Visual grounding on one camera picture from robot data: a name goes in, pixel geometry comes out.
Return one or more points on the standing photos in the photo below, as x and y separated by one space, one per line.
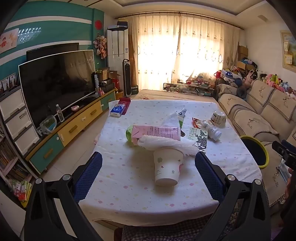
10 82

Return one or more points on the black yellow-rimmed trash bin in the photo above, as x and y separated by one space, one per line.
254 153

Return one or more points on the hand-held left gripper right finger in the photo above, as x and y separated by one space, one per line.
207 176

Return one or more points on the hanging flower decoration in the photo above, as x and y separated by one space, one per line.
100 45

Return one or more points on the pink carton box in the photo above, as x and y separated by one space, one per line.
157 132

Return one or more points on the framed wall picture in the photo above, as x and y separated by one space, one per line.
288 46

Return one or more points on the beige sofa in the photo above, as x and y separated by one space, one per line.
252 120

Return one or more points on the checked cloth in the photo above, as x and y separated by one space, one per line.
161 230

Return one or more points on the white drawer unit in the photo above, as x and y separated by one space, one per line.
16 120

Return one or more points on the white printed cup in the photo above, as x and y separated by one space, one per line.
218 118

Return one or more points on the cream curtains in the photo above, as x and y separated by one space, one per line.
161 46

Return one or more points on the white dotted tablecloth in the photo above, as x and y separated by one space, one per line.
129 166

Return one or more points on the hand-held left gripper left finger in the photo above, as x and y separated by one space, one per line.
89 176

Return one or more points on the clear water bottle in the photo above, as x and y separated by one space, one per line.
60 114

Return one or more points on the red round wall ornament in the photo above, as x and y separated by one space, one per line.
98 24

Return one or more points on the yellow green television cabinet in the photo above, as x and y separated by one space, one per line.
78 121

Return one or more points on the pile of plush toys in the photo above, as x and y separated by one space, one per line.
270 80

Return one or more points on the person's right forearm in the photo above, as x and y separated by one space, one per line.
291 187

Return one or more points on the wall poster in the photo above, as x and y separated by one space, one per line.
8 40

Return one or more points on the red wrapper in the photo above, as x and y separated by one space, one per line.
196 121

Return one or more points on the blue starred bag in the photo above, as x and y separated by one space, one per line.
229 75

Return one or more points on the brown cardboard box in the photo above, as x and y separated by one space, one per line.
242 52

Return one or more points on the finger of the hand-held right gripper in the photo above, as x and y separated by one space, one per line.
281 149

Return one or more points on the floral sachet packet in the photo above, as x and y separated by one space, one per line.
198 139

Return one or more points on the curtain rod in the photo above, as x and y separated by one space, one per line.
185 15

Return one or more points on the white plastic bottle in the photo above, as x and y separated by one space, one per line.
211 130

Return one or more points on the red booklet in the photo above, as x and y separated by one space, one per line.
126 102

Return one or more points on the grey neck pillow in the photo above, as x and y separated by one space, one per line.
241 92

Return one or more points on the white tube with cap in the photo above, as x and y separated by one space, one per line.
171 119

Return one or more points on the white paper cup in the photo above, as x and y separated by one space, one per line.
166 169

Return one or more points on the cluttered glass coffee table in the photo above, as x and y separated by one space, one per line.
187 88

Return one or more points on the white plastic bag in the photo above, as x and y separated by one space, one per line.
166 143

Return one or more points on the small pink item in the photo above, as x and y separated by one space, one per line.
75 108

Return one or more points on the black box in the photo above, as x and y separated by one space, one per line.
122 23

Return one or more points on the large curved television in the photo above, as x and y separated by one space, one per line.
55 88

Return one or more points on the blue tissue pack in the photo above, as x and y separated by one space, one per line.
117 110

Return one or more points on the floral mattress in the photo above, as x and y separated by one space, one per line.
161 95

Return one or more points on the black tower fan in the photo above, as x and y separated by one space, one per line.
126 78

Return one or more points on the bookshelf with books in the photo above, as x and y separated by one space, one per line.
11 162

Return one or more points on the wall air vent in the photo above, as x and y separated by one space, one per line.
262 18

